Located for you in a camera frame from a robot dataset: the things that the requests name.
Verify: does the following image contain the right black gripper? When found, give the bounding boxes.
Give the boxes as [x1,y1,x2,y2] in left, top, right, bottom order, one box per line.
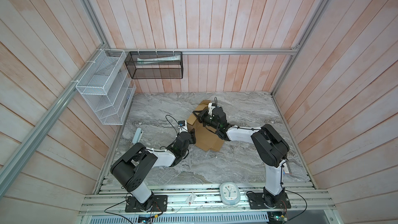
[192,110,220,132]

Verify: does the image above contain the brown cardboard box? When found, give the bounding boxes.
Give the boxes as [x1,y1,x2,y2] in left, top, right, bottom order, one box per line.
[187,113,224,152]

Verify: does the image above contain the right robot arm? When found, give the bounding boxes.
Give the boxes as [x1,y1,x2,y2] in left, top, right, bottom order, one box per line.
[192,103,290,197]

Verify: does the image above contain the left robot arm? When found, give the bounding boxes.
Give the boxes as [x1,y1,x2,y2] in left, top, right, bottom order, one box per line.
[110,128,196,204]

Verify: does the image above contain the light blue small device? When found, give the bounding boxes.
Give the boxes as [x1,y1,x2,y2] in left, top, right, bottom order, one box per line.
[132,128,143,145]

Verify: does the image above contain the white paper tag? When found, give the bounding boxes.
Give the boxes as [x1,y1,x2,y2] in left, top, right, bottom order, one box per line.
[186,192,197,205]

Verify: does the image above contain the white round clock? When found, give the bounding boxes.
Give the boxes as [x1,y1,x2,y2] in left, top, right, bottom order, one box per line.
[219,182,240,205]

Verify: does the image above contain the paper in black basket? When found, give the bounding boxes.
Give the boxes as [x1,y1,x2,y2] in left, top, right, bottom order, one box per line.
[136,55,181,65]

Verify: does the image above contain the colourful marker pack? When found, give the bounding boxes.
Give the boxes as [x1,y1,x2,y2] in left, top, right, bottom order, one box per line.
[283,161,292,175]

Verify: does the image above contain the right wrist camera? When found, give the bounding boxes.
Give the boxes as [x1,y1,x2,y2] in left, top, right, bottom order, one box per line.
[208,102,217,116]

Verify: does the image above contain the aluminium rail front frame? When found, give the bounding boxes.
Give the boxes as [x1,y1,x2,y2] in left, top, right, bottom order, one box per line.
[78,182,343,224]

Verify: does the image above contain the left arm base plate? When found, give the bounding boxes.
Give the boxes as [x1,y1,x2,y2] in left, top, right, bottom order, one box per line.
[125,195,168,213]

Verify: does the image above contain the black wire mesh basket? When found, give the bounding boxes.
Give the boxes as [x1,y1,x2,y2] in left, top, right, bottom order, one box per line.
[124,51,184,79]

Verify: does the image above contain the white wire mesh shelf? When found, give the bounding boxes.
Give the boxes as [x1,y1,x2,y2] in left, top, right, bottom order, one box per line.
[76,49,136,125]

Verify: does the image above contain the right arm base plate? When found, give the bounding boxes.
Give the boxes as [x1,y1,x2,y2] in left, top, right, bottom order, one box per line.
[246,191,291,209]

